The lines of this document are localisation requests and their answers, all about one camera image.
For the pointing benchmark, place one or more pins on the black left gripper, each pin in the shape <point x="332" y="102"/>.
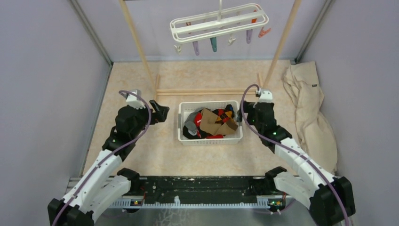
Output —
<point x="160" y="115"/>

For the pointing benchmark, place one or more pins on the teal plastic clothespin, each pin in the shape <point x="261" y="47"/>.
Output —
<point x="213" y="42"/>

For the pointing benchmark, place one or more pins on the grey sock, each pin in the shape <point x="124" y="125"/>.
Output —
<point x="189" y="121"/>

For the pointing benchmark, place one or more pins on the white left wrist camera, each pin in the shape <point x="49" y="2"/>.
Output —
<point x="134" y="98"/>

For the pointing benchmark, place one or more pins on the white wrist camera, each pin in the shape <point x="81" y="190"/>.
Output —
<point x="264" y="96"/>
<point x="134" y="98"/>

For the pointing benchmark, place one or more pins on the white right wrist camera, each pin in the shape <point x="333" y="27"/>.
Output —
<point x="264" y="96"/>

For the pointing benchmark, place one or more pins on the wooden rack frame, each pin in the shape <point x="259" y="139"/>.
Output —
<point x="218" y="91"/>

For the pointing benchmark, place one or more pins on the purple plastic clothespin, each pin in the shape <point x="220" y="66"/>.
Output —
<point x="249" y="36"/>
<point x="196" y="48"/>

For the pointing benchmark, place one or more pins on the pink plastic clothespin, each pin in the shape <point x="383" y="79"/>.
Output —
<point x="263" y="32"/>

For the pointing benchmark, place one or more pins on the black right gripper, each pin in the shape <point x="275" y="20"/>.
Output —
<point x="249" y="107"/>

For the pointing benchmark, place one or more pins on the white end clothespin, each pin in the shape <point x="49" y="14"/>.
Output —
<point x="178" y="49"/>

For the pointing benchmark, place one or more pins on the argyle red yellow sock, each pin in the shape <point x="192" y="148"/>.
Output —
<point x="223" y="115"/>

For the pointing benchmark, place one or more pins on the beige cloth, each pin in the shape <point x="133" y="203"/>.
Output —
<point x="314" y="132"/>

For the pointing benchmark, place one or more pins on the white plastic clothespin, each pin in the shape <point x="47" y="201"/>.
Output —
<point x="231" y="40"/>

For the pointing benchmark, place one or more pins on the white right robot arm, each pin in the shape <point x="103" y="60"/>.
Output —
<point x="328" y="198"/>

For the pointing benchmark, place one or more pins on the white plastic basket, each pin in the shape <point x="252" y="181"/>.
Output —
<point x="185" y="108"/>

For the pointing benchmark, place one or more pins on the red white patterned sock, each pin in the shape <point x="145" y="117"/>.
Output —
<point x="200" y="134"/>

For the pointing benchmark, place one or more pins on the tan brown sock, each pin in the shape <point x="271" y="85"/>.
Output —
<point x="208" y="124"/>

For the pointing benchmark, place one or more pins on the white clip hanger frame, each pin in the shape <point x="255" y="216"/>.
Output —
<point x="224" y="21"/>

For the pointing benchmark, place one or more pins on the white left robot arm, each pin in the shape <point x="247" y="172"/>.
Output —
<point x="91" y="196"/>

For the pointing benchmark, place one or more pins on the orange plastic clothespin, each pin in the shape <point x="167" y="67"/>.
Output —
<point x="254" y="20"/>

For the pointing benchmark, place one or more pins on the black blue sock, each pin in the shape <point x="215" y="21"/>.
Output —
<point x="190" y="134"/>

